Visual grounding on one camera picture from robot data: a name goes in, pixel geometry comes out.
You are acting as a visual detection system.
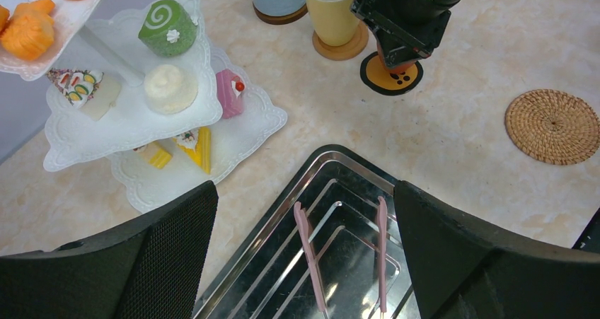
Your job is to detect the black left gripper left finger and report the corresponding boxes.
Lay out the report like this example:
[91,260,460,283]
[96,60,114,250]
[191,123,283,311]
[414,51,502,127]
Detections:
[1,181,219,318]

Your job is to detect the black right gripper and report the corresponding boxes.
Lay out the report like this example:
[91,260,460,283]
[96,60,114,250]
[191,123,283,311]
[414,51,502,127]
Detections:
[350,0,453,66]

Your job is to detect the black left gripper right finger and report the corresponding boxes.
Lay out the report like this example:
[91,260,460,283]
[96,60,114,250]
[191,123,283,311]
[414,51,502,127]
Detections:
[393,180,599,318]

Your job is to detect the brown mug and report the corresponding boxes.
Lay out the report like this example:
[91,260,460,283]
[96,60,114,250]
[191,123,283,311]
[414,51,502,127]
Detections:
[378,50,417,74]

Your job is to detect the dark printed coaster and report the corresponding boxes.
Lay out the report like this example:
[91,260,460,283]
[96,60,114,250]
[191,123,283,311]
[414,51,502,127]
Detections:
[359,52,424,96]

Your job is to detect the brown coaster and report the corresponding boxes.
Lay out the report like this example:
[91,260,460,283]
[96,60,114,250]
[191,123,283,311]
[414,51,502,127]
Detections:
[312,22,369,61]
[253,4,308,25]

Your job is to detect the yellow mug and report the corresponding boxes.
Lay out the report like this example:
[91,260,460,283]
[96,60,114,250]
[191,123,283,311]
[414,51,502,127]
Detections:
[306,0,359,47]

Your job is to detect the yellow cake slice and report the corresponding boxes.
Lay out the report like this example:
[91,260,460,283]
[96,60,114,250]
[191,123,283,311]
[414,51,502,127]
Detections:
[172,127,212,174]

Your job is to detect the stainless steel tray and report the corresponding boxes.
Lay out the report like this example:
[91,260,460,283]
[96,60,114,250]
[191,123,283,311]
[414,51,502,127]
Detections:
[193,144,420,318]

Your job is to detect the metal tongs with pink tips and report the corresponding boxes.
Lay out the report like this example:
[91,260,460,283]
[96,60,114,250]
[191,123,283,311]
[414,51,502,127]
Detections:
[293,196,388,318]

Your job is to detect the pink cake slice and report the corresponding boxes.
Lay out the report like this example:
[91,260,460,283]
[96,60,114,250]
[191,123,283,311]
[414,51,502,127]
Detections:
[216,69,246,119]

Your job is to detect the white round bun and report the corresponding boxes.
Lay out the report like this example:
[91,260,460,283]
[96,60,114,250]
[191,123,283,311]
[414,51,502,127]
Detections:
[143,64,198,115]

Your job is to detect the white triangular cake slice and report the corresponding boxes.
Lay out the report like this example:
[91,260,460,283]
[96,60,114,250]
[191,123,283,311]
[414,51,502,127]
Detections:
[46,68,122,122]

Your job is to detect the green roll cake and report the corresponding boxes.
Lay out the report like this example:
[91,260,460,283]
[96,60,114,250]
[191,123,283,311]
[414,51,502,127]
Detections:
[137,0,198,57]

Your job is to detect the orange fish cake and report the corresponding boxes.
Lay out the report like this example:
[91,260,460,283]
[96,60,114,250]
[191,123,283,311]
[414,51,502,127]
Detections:
[1,0,55,61]
[0,6,11,33]

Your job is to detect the brown coaster back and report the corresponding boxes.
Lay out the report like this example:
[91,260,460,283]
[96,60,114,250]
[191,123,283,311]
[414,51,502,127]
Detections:
[253,4,308,25]

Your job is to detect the small yellow cake piece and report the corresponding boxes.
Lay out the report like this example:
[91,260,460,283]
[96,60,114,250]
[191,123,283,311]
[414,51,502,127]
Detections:
[133,141,172,169]

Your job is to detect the woven coaster front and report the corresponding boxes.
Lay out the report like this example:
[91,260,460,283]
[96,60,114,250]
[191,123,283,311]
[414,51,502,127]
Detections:
[504,89,599,166]

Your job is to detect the white three-tier dessert stand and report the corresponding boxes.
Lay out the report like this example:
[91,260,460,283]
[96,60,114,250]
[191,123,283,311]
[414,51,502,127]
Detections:
[0,0,289,215]

